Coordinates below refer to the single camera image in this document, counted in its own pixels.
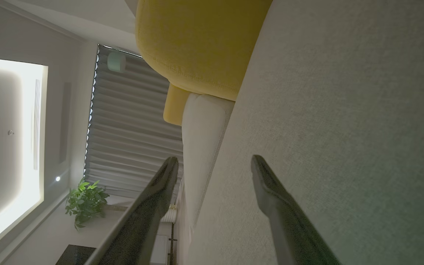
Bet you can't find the light grey sofa back cushion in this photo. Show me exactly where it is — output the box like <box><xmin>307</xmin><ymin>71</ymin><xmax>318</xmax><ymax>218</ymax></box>
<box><xmin>182</xmin><ymin>92</ymin><xmax>235</xmax><ymax>227</ymax></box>

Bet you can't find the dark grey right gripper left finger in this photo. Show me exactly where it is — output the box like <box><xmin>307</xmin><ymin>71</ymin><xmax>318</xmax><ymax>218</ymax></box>
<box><xmin>84</xmin><ymin>156</ymin><xmax>179</xmax><ymax>265</ymax></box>

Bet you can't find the black wall television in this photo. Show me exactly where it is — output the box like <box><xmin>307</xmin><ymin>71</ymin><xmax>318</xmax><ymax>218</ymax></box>
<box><xmin>56</xmin><ymin>244</ymin><xmax>96</xmax><ymax>265</ymax></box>

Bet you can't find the green potted plant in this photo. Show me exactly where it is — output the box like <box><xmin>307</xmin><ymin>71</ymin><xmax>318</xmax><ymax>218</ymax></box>
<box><xmin>65</xmin><ymin>179</ymin><xmax>110</xmax><ymax>231</ymax></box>

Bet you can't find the large yellow cushion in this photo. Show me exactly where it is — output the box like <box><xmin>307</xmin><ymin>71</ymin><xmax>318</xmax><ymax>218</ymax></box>
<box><xmin>135</xmin><ymin>0</ymin><xmax>273</xmax><ymax>102</ymax></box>

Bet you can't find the grey pleated curtain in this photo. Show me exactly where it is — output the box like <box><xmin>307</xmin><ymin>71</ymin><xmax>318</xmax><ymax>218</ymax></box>
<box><xmin>84</xmin><ymin>44</ymin><xmax>184</xmax><ymax>201</ymax></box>

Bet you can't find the long ceiling air vent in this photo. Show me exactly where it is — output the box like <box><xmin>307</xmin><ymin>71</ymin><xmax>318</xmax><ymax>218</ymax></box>
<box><xmin>32</xmin><ymin>79</ymin><xmax>42</xmax><ymax>170</ymax></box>

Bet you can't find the grey fabric sofa seat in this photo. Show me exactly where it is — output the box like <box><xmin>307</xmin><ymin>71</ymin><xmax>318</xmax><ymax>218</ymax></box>
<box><xmin>184</xmin><ymin>0</ymin><xmax>424</xmax><ymax>265</ymax></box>

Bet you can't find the white ribbed basket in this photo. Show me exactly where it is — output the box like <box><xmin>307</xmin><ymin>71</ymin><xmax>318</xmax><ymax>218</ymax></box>
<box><xmin>160</xmin><ymin>206</ymin><xmax>177</xmax><ymax>223</ymax></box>

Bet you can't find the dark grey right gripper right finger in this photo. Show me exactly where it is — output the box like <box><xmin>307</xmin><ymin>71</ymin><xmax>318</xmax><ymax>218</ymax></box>
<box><xmin>251</xmin><ymin>155</ymin><xmax>341</xmax><ymax>265</ymax></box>

